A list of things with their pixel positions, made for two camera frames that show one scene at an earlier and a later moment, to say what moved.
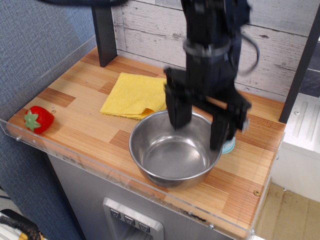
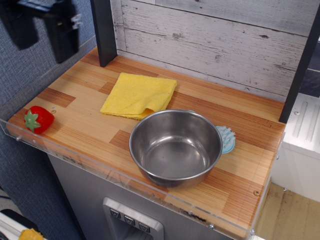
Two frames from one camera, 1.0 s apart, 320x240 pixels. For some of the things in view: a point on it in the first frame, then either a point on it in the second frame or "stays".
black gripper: (210, 76) → (58, 14)
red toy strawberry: (38, 120) stays
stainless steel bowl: (173, 158) stays
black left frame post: (104, 31) stays
